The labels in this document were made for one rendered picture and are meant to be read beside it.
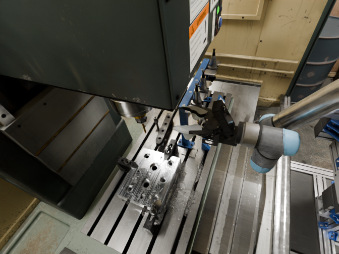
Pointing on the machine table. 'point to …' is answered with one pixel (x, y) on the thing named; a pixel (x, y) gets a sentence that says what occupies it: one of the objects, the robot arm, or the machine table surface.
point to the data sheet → (195, 8)
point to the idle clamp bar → (164, 129)
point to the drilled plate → (146, 167)
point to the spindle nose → (128, 109)
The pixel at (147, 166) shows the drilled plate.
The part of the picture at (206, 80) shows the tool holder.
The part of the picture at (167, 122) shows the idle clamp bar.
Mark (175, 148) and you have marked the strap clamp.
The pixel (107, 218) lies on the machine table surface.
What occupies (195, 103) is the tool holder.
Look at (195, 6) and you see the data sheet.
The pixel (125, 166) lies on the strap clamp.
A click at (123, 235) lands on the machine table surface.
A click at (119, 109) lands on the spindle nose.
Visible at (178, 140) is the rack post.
